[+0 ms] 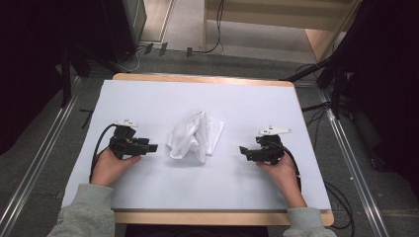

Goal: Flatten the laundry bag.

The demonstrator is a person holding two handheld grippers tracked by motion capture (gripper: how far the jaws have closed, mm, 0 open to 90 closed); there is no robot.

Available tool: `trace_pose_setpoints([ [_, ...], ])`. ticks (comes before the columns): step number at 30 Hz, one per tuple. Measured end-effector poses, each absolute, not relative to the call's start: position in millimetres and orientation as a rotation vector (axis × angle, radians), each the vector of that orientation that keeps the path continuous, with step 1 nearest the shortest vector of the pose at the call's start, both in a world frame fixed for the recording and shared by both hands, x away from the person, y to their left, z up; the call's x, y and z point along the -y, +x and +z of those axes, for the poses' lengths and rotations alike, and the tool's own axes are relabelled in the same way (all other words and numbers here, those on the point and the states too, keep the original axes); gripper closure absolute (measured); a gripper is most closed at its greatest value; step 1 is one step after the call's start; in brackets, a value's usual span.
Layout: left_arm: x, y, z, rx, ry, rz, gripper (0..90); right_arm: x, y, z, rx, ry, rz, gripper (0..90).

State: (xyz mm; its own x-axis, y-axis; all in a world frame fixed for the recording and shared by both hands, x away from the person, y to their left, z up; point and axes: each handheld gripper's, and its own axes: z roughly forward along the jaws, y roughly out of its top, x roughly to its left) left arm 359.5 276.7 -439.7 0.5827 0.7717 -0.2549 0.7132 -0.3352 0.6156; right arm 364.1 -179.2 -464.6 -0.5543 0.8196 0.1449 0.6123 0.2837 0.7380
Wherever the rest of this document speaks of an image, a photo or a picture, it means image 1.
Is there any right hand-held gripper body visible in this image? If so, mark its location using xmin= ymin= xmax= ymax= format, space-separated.
xmin=250 ymin=124 xmax=293 ymax=166

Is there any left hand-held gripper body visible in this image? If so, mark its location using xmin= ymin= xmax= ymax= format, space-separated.
xmin=108 ymin=118 xmax=150 ymax=161

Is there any person's right hand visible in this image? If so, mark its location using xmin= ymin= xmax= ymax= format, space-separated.
xmin=255 ymin=152 xmax=300 ymax=194

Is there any person's left hand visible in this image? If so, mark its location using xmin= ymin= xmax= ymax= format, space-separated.
xmin=90 ymin=147 xmax=142 ymax=189

